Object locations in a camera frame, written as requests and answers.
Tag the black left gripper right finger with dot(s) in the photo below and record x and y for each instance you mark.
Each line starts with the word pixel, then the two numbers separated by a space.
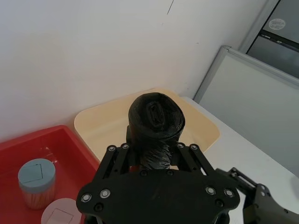
pixel 195 158

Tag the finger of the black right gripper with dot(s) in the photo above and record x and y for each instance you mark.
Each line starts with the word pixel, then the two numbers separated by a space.
pixel 238 178

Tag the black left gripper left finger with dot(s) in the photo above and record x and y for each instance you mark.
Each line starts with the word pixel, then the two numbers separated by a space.
pixel 112 161

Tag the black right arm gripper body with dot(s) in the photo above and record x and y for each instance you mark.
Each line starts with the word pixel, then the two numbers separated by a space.
pixel 268 207

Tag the black garbage bag roll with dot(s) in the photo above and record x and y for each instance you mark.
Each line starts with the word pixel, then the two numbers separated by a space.
pixel 155 121

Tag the cream plastic tray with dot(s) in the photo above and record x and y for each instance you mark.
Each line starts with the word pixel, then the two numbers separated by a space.
pixel 102 126

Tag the red plastic bin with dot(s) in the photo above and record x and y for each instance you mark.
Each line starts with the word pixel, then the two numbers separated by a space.
pixel 70 149

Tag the grey-framed white partition panel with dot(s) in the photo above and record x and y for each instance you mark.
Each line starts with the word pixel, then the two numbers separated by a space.
pixel 252 112

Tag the pink-lidded round jar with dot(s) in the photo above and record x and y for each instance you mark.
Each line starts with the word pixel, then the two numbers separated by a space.
pixel 59 212

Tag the blue-lidded clear swab jar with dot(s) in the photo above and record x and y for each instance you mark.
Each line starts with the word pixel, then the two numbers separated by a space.
pixel 35 177

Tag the grey-framed glass door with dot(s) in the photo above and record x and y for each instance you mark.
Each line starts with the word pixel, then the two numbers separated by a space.
pixel 273 44

